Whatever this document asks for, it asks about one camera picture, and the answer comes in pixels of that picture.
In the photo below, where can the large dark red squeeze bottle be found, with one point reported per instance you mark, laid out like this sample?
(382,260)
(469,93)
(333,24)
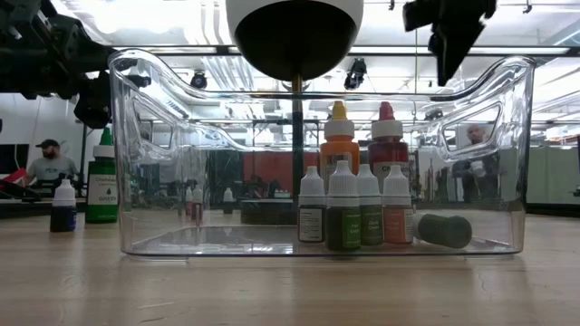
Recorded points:
(387,154)

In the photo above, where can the small black white-label bottle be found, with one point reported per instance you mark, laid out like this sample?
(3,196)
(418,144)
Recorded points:
(312,222)

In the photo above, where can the black monitor screen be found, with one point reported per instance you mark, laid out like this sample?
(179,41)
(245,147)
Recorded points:
(13,158)

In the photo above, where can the small dark olive bottle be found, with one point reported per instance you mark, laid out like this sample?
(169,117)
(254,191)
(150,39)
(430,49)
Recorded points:
(446,231)

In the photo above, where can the large orange squeeze bottle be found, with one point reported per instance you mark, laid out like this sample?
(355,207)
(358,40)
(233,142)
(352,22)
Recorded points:
(339,149)

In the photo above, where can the pale green partition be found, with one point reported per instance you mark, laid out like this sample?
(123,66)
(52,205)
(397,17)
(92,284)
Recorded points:
(553,176)

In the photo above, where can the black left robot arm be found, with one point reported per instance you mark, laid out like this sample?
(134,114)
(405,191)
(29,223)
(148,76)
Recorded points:
(13,18)

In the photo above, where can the small bright green bottle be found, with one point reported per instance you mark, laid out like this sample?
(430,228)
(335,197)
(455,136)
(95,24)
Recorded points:
(343,226)

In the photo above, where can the large green squeeze bottle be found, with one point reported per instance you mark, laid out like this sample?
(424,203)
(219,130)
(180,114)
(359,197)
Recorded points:
(102,190)

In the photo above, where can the black ceiling track light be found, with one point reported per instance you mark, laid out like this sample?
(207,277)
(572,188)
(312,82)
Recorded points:
(198,80)
(355,72)

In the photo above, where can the small orange-red bottle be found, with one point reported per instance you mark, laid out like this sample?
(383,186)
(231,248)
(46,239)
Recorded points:
(397,226)

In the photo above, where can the small pink bottle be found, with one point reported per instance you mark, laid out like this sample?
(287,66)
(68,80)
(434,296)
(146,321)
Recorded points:
(188,204)

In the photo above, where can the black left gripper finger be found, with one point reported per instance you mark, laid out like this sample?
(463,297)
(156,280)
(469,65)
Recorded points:
(93,104)

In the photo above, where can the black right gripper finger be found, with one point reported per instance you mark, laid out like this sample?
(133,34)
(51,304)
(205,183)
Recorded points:
(453,50)

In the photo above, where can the person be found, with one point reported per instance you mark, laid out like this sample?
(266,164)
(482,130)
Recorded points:
(476,136)
(50,167)

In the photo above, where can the small blue bottle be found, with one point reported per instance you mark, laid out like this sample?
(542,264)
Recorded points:
(63,217)

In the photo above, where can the small dark green labelled bottle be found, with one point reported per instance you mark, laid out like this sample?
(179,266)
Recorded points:
(373,226)

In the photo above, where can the clear plastic bin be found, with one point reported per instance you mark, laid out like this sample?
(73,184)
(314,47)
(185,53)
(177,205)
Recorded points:
(122,181)

